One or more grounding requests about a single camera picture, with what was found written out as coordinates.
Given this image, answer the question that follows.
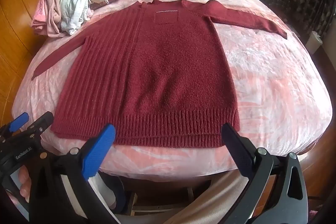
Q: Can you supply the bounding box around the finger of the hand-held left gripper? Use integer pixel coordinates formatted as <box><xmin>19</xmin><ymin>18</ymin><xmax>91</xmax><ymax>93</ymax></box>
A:
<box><xmin>0</xmin><ymin>112</ymin><xmax>30</xmax><ymax>138</ymax></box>
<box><xmin>26</xmin><ymin>111</ymin><xmax>54</xmax><ymax>137</ymax></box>

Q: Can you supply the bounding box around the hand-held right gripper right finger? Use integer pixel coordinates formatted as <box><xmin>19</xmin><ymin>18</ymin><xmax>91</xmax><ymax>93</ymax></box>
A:
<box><xmin>221</xmin><ymin>123</ymin><xmax>309</xmax><ymax>224</ymax></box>

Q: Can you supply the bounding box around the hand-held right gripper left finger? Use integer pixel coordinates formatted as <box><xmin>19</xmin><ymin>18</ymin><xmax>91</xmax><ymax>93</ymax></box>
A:
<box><xmin>30</xmin><ymin>123</ymin><xmax>120</xmax><ymax>224</ymax></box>

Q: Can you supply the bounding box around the dark red knit sweater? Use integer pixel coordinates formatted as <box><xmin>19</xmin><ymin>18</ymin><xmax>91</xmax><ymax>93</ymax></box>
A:
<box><xmin>31</xmin><ymin>0</ymin><xmax>288</xmax><ymax>148</ymax></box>

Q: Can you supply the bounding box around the person's left hand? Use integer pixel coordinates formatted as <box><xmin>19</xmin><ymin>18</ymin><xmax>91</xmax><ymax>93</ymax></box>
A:
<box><xmin>6</xmin><ymin>164</ymin><xmax>31</xmax><ymax>202</ymax></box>

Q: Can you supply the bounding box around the person's leg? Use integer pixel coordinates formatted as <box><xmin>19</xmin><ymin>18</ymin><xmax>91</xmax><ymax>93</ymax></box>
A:
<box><xmin>147</xmin><ymin>174</ymin><xmax>252</xmax><ymax>224</ymax></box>

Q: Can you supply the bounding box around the dark blue slipper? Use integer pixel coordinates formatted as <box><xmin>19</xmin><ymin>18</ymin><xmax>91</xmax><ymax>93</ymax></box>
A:
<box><xmin>105</xmin><ymin>175</ymin><xmax>129</xmax><ymax>214</ymax></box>

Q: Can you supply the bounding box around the pink printed blanket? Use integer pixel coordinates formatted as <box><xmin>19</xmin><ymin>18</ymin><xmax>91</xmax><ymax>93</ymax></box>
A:
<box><xmin>12</xmin><ymin>0</ymin><xmax>332</xmax><ymax>182</ymax></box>

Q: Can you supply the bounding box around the pink garment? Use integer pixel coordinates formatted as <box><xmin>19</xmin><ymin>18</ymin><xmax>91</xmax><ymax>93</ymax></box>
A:
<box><xmin>31</xmin><ymin>0</ymin><xmax>93</xmax><ymax>38</ymax></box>

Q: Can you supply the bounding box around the wooden wardrobe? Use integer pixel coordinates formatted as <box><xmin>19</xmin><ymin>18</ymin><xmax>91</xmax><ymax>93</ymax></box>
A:
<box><xmin>0</xmin><ymin>0</ymin><xmax>53</xmax><ymax>119</ymax></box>

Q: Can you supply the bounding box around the white trash bin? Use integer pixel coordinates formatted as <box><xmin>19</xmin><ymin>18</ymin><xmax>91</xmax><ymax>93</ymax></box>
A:
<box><xmin>305</xmin><ymin>30</ymin><xmax>323</xmax><ymax>55</ymax></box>

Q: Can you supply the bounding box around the wooden bed frame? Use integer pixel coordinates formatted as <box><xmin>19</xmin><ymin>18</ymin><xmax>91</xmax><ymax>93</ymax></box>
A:
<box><xmin>123</xmin><ymin>179</ymin><xmax>213</xmax><ymax>216</ymax></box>

